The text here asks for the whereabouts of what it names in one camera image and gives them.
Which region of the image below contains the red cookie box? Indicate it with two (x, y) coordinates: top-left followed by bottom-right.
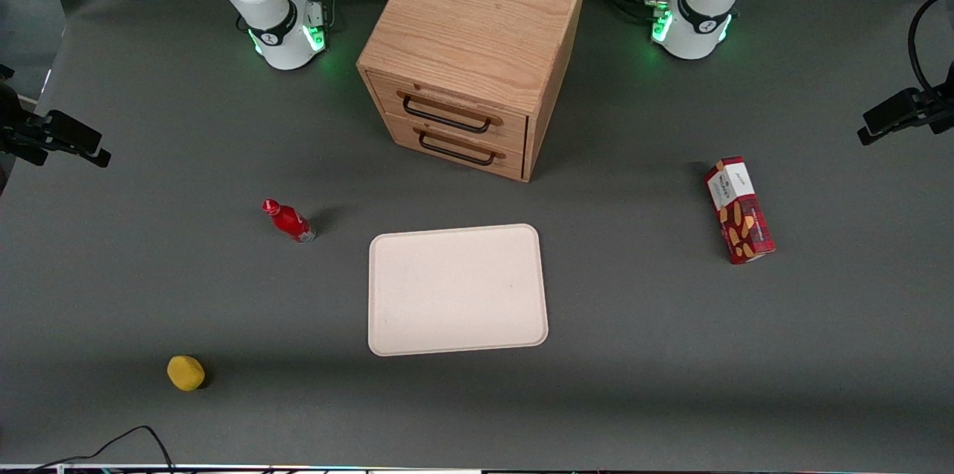
(704, 156), (776, 265)

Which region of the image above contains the beige rectangular tray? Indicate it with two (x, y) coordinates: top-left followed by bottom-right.
(368, 224), (549, 357)

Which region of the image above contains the small red bottle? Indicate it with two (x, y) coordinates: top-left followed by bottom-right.
(262, 199), (317, 244)

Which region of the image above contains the yellow round sponge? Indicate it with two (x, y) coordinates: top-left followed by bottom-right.
(167, 355), (206, 391)

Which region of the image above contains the wide wooden drawer front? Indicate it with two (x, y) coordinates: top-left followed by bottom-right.
(368, 72), (529, 155)

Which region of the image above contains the narrow wooden drawer front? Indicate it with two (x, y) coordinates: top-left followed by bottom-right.
(383, 113), (525, 181)

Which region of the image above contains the wooden drawer cabinet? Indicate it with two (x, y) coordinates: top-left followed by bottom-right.
(356, 0), (590, 183)

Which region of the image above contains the black cable at table edge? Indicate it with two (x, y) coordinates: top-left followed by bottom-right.
(28, 426), (177, 474)

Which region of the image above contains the long black drawer handle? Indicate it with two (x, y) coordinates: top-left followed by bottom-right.
(402, 93), (493, 135)

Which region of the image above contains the short black drawer handle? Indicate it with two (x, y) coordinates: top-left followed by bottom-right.
(417, 129), (497, 166)

